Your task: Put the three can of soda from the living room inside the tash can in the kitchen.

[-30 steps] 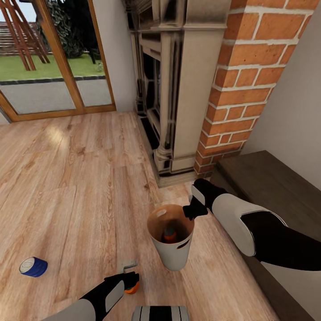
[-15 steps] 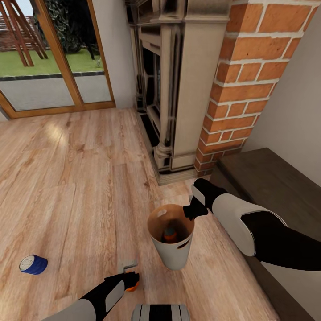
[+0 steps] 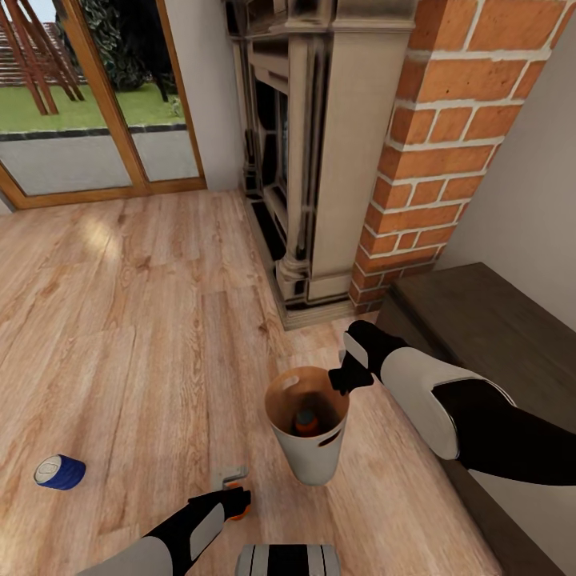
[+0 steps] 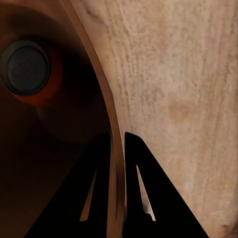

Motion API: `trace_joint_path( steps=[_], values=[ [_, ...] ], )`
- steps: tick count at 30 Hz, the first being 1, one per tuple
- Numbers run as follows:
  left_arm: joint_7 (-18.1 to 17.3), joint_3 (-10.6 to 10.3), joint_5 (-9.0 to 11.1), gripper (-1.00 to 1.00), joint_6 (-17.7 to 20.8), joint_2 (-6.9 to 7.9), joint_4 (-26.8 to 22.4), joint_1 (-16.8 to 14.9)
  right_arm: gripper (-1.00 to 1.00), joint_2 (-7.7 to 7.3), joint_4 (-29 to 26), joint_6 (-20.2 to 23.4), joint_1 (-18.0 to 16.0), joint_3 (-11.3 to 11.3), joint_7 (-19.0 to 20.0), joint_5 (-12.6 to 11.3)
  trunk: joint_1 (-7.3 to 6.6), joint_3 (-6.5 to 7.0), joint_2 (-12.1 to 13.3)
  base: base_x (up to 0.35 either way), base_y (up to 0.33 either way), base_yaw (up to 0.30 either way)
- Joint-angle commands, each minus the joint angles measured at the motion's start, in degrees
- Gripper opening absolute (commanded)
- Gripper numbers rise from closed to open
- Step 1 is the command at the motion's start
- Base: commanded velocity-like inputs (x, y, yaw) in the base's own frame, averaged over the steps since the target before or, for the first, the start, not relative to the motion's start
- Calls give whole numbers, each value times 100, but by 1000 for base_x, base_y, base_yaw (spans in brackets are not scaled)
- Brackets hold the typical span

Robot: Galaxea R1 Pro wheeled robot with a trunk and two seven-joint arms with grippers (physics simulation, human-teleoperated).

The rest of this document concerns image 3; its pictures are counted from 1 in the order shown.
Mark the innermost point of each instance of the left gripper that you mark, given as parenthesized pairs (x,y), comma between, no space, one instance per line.
(236,501)

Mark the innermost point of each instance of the cabinet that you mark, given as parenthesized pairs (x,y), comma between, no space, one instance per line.
(471,317)

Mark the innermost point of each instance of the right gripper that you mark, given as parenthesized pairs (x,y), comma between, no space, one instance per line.
(345,379)

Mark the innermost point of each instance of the robot trunk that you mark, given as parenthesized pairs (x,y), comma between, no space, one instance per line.
(288,560)

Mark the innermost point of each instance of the wood fireplace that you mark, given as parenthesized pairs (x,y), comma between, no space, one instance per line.
(316,83)

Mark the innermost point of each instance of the trash can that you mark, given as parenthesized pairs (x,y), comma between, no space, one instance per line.
(312,465)

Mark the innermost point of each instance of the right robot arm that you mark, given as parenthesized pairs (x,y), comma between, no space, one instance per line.
(526,464)

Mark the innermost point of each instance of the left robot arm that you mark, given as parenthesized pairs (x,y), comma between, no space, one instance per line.
(174,546)

